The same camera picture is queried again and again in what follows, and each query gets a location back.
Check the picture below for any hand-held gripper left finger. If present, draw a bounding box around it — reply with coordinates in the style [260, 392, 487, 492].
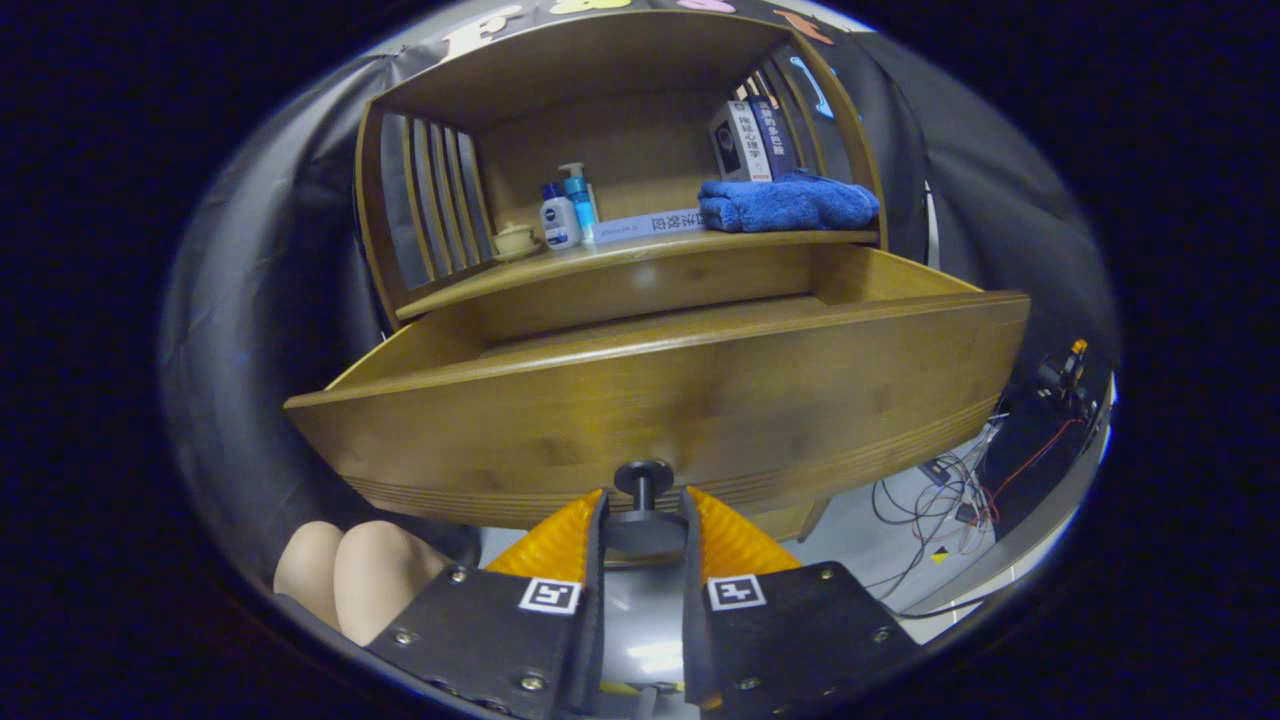
[365, 488, 609, 720]

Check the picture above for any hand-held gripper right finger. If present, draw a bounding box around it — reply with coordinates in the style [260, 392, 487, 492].
[682, 486, 921, 716]

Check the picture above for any black drawer knob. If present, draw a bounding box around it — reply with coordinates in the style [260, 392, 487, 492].
[605, 460, 691, 556]

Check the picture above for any wooden drawer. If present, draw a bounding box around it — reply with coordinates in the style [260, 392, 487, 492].
[283, 245, 1031, 546]

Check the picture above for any wooden countertop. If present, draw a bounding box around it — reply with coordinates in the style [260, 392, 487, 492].
[395, 225, 881, 321]

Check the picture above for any wooden cabinet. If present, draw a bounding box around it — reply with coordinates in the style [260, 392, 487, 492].
[353, 10, 891, 541]

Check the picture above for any person's right leg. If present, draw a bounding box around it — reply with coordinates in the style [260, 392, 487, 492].
[333, 520, 453, 648]

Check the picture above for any person's leg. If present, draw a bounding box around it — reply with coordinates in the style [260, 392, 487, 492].
[273, 520, 346, 631]
[333, 520, 453, 648]

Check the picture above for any person's left leg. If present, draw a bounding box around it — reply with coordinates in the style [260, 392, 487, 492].
[273, 520, 346, 631]

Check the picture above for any cream lidded teacup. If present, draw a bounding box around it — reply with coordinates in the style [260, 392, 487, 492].
[492, 222, 541, 263]

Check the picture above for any pale flat book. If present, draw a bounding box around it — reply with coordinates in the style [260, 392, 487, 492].
[592, 207, 707, 244]

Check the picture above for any white bottle with blue cap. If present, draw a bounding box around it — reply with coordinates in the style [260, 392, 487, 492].
[540, 182, 583, 251]

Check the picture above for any blue pump bottle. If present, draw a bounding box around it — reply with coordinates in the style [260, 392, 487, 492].
[558, 162, 601, 244]

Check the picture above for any blue folded towel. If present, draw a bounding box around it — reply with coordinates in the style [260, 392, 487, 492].
[697, 170, 881, 234]

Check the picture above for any white upright book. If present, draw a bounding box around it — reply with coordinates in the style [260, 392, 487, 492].
[708, 100, 774, 183]

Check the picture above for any dark blue upright book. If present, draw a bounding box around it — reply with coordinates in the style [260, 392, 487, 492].
[750, 93, 801, 181]

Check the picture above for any bundle of floor cables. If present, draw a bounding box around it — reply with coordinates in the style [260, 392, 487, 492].
[870, 420, 1006, 601]

